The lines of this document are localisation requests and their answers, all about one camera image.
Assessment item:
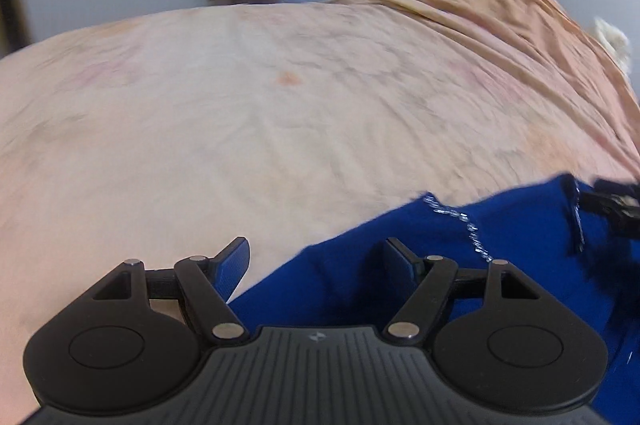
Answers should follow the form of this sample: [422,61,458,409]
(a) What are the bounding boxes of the peach bed sheet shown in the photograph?
[0,0,640,425]

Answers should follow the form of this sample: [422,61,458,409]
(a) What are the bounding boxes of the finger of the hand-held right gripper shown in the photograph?
[580,177,640,237]

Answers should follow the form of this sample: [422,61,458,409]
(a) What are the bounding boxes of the blue garment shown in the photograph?
[227,174,640,425]

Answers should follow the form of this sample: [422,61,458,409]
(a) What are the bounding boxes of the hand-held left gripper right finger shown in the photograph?
[384,237,547,347]

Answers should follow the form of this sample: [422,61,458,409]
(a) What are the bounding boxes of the cream fluffy cloth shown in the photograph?
[594,17,632,72]

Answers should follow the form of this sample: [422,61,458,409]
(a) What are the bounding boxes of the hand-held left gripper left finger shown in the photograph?
[75,236,251,347]

